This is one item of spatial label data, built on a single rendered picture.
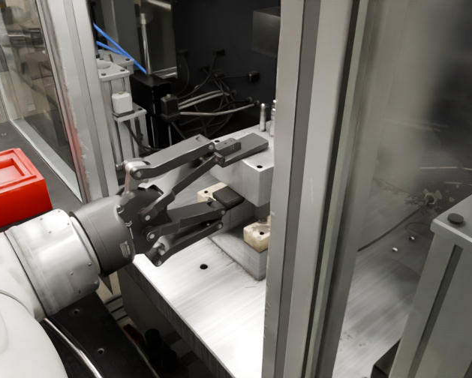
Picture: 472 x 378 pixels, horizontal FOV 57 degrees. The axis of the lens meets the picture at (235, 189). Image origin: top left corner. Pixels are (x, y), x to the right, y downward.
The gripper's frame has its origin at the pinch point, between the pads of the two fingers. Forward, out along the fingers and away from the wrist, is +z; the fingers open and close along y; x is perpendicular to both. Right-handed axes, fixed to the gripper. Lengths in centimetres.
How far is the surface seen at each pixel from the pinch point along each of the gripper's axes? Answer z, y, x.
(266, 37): 5.9, 14.1, 1.8
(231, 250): -2.8, -11.7, -0.2
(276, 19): 6.1, 16.3, 0.3
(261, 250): -2.8, -7.2, -6.6
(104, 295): -3, -104, 93
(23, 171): -19.7, -5.4, 28.9
